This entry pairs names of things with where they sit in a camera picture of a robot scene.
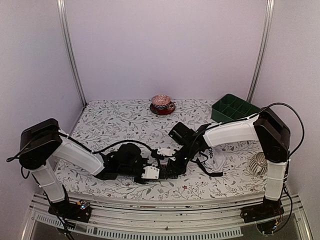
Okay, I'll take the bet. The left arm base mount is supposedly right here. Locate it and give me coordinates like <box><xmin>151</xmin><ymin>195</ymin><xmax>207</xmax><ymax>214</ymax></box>
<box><xmin>48</xmin><ymin>199</ymin><xmax>92</xmax><ymax>223</ymax></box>

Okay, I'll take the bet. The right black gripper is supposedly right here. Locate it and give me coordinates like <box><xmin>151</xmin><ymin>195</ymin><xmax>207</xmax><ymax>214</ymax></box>
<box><xmin>165</xmin><ymin>143</ymin><xmax>196</xmax><ymax>178</ymax></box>

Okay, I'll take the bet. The red patterned bowl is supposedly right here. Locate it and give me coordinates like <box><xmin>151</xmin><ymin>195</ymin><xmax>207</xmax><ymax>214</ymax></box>
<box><xmin>151</xmin><ymin>94</ymin><xmax>171</xmax><ymax>110</ymax></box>

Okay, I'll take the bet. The floral tablecloth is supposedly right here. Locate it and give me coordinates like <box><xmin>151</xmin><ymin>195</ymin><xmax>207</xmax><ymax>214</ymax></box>
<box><xmin>55</xmin><ymin>99</ymin><xmax>282</xmax><ymax>201</ymax></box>

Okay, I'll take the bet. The left aluminium frame post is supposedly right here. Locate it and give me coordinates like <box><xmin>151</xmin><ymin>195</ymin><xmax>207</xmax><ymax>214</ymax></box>
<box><xmin>56</xmin><ymin>0</ymin><xmax>88</xmax><ymax>108</ymax></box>

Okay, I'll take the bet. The navy striped underwear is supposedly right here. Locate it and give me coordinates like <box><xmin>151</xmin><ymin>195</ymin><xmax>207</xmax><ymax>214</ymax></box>
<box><xmin>158</xmin><ymin>164</ymin><xmax>186</xmax><ymax>180</ymax></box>

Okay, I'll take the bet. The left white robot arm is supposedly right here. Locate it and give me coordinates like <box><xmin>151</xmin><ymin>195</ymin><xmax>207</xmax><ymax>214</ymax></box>
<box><xmin>6</xmin><ymin>118</ymin><xmax>159</xmax><ymax>217</ymax></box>

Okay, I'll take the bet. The green divided organizer tray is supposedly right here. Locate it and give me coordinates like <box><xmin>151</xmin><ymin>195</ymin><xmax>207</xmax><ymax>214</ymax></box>
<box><xmin>211</xmin><ymin>93</ymin><xmax>261</xmax><ymax>123</ymax></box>

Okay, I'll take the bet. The white black-trimmed underwear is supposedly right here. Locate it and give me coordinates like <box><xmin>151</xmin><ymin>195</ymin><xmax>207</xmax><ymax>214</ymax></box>
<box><xmin>195</xmin><ymin>146</ymin><xmax>226</xmax><ymax>178</ymax></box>

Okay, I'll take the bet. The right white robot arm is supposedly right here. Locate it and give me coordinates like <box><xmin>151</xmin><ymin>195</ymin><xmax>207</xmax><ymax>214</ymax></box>
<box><xmin>165</xmin><ymin>103</ymin><xmax>294</xmax><ymax>218</ymax></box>

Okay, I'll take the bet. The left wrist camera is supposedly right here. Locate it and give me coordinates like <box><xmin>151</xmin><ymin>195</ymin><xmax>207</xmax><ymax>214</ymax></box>
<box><xmin>141</xmin><ymin>165</ymin><xmax>160</xmax><ymax>180</ymax></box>

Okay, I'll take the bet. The striped glass mug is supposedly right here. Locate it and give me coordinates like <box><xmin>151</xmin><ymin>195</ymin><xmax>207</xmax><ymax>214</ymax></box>
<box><xmin>249</xmin><ymin>152</ymin><xmax>268</xmax><ymax>177</ymax></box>

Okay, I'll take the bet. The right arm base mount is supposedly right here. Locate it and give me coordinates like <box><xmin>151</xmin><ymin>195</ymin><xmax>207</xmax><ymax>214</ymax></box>
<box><xmin>240</xmin><ymin>196</ymin><xmax>284</xmax><ymax>223</ymax></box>

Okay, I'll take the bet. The right aluminium frame post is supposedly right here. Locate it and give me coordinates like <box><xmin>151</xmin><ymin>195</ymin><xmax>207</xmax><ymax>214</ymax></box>
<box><xmin>246</xmin><ymin>0</ymin><xmax>275</xmax><ymax>103</ymax></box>

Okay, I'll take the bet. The dark red saucer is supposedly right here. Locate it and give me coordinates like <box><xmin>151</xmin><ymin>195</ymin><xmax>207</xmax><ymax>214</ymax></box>
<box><xmin>149</xmin><ymin>101</ymin><xmax>176</xmax><ymax>116</ymax></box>

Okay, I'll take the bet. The front aluminium rail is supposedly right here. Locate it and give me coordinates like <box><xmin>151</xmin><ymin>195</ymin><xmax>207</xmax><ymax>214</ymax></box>
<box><xmin>18</xmin><ymin>192</ymin><xmax>316</xmax><ymax>240</ymax></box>

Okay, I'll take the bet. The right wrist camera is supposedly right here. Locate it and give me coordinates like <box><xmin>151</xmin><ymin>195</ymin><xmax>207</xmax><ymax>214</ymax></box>
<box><xmin>151</xmin><ymin>148</ymin><xmax>175</xmax><ymax>160</ymax></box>

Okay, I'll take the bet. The aluminium frame post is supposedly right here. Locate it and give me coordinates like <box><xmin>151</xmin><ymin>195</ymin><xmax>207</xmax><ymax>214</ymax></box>
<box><xmin>56</xmin><ymin>0</ymin><xmax>88</xmax><ymax>108</ymax></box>
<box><xmin>246</xmin><ymin>0</ymin><xmax>275</xmax><ymax>103</ymax></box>

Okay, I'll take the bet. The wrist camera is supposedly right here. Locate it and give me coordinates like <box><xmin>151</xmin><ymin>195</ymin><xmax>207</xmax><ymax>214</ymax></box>
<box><xmin>151</xmin><ymin>148</ymin><xmax>175</xmax><ymax>160</ymax></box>
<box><xmin>141</xmin><ymin>165</ymin><xmax>160</xmax><ymax>180</ymax></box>

